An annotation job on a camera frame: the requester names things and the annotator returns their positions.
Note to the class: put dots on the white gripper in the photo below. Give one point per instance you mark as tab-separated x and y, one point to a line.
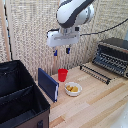
62	37

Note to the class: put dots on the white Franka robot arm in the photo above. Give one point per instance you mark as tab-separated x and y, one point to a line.
74	12

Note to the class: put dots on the red plastic cup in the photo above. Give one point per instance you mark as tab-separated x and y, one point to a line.
62	74

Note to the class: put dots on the woven beige screen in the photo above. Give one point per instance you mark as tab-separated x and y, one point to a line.
36	33

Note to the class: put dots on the yellow food pieces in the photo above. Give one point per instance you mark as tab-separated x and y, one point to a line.
72	88

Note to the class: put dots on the white bowl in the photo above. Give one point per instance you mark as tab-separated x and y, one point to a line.
73	89

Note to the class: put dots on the black toaster oven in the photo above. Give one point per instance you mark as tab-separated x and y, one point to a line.
112	56

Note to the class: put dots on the black fabric storage box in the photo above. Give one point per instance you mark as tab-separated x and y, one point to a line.
18	96

